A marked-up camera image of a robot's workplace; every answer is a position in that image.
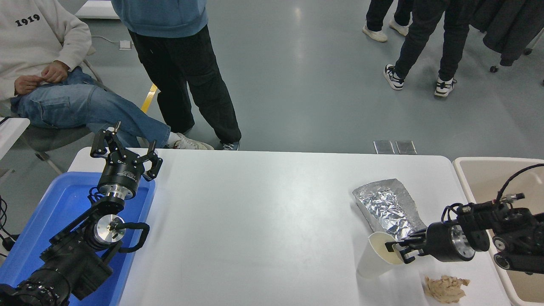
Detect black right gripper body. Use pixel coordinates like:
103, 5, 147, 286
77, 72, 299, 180
426, 222, 458, 263

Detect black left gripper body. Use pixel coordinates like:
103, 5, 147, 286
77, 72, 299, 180
99, 150, 145, 193

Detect white paper cup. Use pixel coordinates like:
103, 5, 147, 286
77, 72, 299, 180
356, 232, 406, 280

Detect crumpled tan paper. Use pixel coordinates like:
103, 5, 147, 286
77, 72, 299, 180
422, 275, 470, 304

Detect person's left hand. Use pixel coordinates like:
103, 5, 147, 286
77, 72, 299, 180
41, 60, 70, 83

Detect person's right hand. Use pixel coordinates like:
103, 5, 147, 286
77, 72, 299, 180
14, 75, 45, 95

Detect crumpled silver foil tray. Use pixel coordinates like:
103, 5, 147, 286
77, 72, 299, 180
352, 178, 427, 239

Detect large pale bin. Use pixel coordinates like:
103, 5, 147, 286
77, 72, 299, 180
453, 157, 544, 306

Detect blue plastic tray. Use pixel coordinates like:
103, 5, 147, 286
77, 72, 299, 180
0, 171, 156, 306

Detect white side table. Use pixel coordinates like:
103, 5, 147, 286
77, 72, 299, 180
0, 118, 31, 160

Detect person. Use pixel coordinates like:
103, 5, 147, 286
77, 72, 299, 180
0, 0, 214, 150
383, 0, 473, 97
110, 0, 242, 151
363, 0, 415, 43

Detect wheeled clothes rack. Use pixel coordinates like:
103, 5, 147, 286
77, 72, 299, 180
490, 32, 544, 73

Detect dark hanging coat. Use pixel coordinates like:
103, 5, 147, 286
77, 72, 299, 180
470, 0, 544, 67

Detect black cables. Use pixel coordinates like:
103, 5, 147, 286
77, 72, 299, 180
0, 195, 20, 255

